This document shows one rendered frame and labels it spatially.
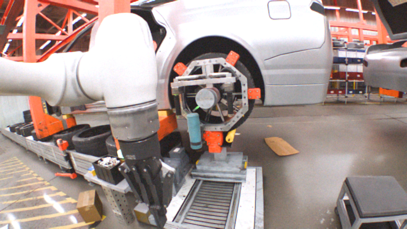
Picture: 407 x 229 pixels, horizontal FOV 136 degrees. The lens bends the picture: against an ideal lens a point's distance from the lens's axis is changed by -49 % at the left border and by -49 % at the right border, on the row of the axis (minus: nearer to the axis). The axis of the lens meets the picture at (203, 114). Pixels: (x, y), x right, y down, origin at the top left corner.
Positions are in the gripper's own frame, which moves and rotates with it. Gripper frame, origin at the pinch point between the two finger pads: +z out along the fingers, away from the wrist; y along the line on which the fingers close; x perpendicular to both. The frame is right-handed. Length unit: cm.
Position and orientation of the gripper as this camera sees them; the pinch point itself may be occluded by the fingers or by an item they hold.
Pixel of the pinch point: (159, 214)
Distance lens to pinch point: 41.3
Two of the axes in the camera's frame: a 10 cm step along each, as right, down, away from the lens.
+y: 9.8, -0.4, -2.0
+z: 0.9, 9.7, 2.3
